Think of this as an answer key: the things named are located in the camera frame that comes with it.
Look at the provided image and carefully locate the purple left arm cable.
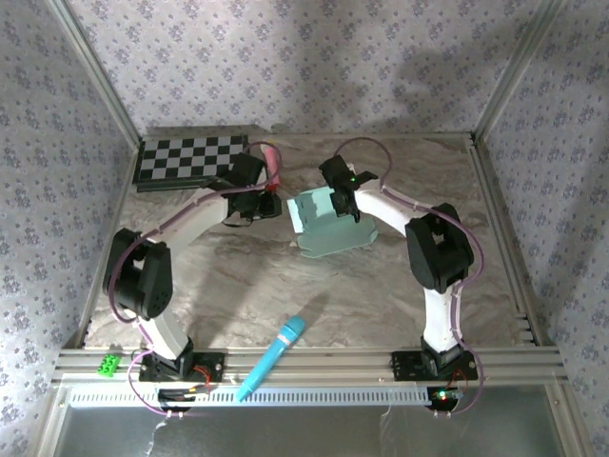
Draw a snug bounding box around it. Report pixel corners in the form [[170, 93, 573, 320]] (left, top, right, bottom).
[[106, 140, 285, 420]]

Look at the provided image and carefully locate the slotted grey cable duct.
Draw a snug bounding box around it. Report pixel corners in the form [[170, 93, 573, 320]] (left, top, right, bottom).
[[69, 386, 442, 408]]

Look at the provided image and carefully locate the grey metal sheet shelf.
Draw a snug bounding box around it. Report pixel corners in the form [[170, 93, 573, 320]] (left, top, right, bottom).
[[35, 385, 594, 457]]

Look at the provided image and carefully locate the aluminium frame post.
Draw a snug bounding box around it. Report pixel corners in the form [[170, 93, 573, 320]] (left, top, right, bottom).
[[45, 0, 144, 144], [473, 0, 570, 142]]

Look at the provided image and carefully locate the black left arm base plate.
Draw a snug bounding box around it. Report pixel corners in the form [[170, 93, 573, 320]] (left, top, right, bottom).
[[137, 350, 226, 383]]

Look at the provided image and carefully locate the aluminium back frame rail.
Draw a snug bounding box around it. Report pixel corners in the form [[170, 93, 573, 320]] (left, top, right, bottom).
[[142, 124, 477, 140]]

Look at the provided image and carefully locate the aluminium side frame rail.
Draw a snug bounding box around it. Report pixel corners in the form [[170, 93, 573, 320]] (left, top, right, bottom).
[[70, 137, 144, 348], [468, 132, 543, 347]]

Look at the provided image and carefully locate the aluminium front frame rail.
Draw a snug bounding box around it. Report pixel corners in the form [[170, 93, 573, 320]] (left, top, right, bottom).
[[50, 346, 570, 387]]

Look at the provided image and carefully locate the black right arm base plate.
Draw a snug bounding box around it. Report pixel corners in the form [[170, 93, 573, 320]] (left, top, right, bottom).
[[390, 350, 479, 382]]

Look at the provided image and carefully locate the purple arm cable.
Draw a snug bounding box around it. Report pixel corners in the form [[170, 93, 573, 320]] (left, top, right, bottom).
[[106, 140, 285, 420], [331, 136, 487, 418]]

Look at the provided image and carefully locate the green toy brick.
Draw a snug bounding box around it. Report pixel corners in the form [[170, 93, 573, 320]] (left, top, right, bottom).
[[96, 354, 121, 378]]

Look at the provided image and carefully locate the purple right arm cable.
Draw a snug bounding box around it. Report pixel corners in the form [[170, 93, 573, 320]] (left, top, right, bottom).
[[331, 136, 487, 418]]

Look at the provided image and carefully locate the black controller board with LED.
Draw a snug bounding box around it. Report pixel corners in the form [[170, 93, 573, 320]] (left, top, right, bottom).
[[429, 386, 465, 413]]

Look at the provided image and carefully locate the black and white chessboard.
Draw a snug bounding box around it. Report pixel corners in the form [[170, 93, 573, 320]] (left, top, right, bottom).
[[131, 134, 252, 194]]

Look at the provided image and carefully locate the pink toy microphone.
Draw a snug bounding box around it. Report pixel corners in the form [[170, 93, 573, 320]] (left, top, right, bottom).
[[263, 139, 283, 188]]

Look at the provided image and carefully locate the blue toy microphone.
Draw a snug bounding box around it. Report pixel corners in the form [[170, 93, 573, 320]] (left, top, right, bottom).
[[235, 315, 306, 404]]

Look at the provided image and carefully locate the light teal paper box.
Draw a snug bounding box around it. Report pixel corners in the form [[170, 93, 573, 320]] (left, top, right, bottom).
[[285, 186, 380, 260]]

